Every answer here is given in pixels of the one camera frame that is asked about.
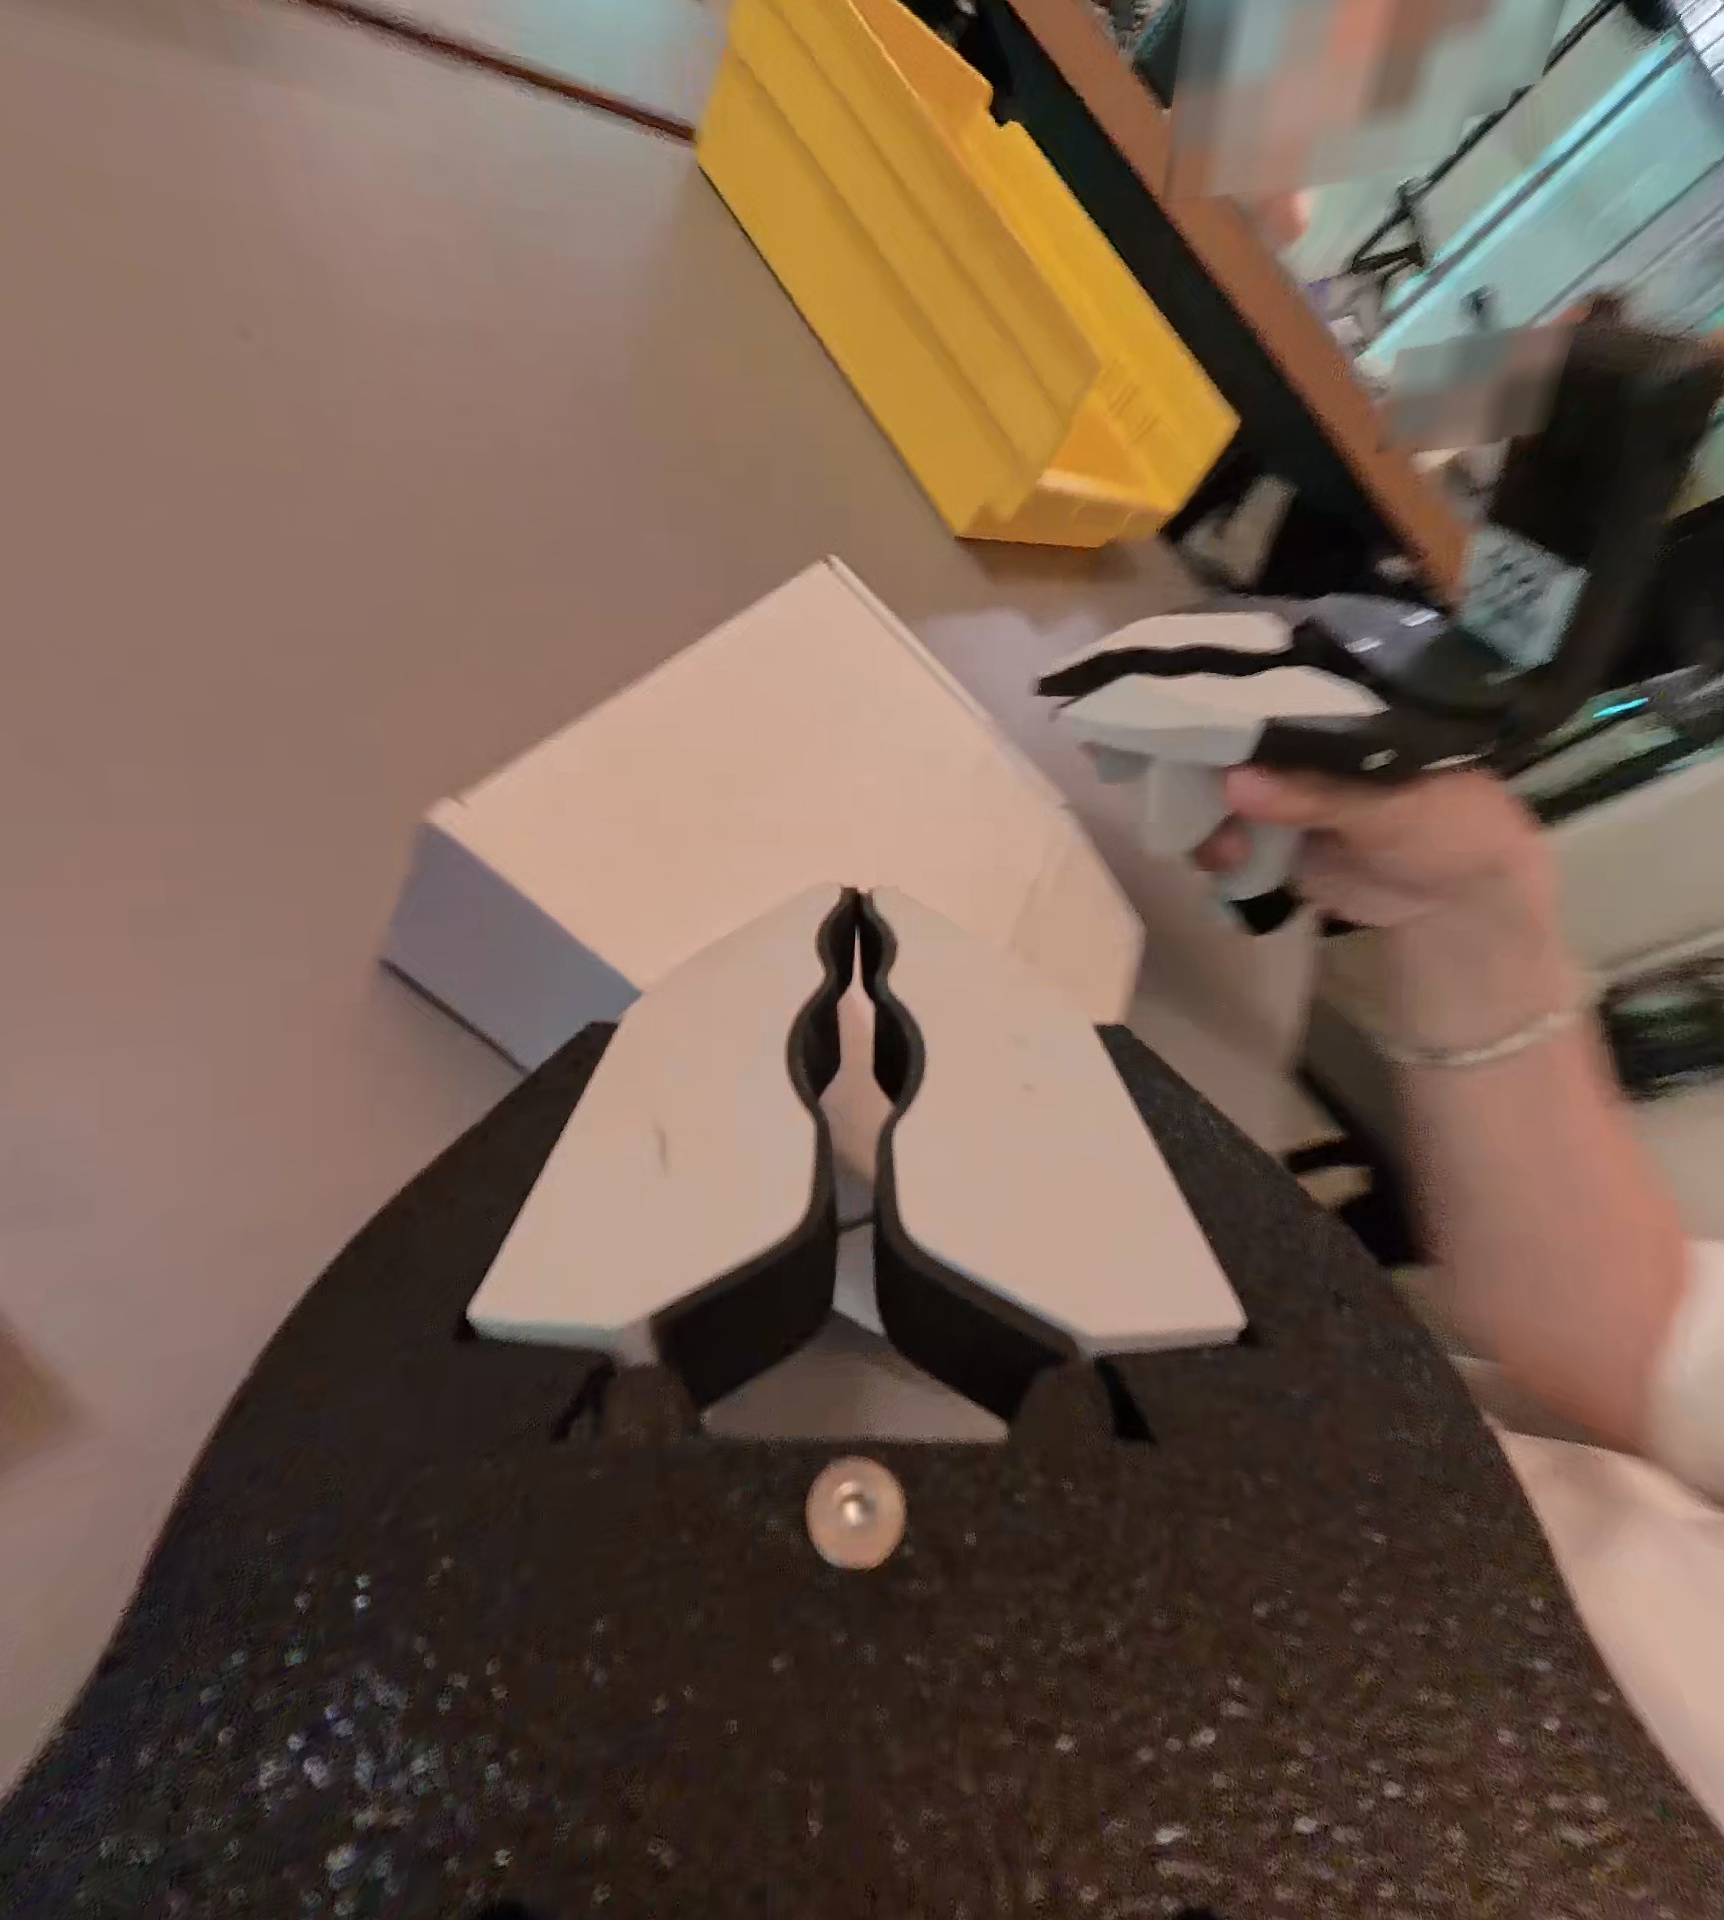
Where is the person's white shirt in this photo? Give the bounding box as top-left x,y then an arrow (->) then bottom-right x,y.
1491,1236 -> 1724,1920

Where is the pale bead bracelet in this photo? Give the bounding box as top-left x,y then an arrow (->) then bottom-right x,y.
1378,1003 -> 1600,1070

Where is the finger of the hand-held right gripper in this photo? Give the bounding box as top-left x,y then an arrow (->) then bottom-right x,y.
1047,664 -> 1391,787
1035,606 -> 1301,700

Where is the white cardboard mailer box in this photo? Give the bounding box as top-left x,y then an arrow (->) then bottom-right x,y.
381,555 -> 1149,1443

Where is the person's right hand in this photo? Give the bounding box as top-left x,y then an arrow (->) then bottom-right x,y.
1196,765 -> 1593,1041

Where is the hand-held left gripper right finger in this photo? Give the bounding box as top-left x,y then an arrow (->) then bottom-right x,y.
855,885 -> 1250,1425

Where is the yellow plastic bin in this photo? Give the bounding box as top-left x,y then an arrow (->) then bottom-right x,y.
694,0 -> 1242,551

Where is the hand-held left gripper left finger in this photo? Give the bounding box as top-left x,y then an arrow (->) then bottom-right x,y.
464,883 -> 862,1413

